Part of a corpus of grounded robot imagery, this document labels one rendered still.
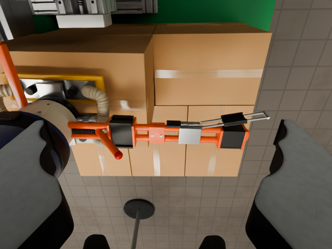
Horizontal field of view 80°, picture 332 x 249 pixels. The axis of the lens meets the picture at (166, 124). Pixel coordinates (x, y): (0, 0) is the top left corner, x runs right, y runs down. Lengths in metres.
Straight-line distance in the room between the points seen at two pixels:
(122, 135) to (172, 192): 1.97
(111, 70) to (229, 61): 0.66
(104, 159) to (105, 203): 1.38
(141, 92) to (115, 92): 0.10
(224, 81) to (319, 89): 1.14
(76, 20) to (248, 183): 2.34
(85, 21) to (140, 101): 0.31
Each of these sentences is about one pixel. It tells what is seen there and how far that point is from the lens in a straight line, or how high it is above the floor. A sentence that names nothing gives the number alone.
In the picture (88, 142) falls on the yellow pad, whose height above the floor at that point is 0.99.
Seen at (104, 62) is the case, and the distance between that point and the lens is 0.74.
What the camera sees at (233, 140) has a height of 1.12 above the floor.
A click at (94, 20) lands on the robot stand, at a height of 0.99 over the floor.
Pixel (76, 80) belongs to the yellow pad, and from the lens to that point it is 0.75.
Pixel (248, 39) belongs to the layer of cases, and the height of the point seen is 0.54.
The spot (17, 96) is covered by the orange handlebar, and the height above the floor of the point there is 1.11.
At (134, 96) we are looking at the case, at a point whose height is 0.94.
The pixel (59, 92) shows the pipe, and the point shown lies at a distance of 0.76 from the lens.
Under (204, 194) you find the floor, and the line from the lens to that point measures 2.63.
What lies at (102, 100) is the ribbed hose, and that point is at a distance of 0.68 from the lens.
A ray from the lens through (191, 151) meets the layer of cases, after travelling 1.41.
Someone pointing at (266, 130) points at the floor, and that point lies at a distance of 2.16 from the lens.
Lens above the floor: 1.63
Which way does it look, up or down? 58 degrees down
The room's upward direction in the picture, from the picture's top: 178 degrees counter-clockwise
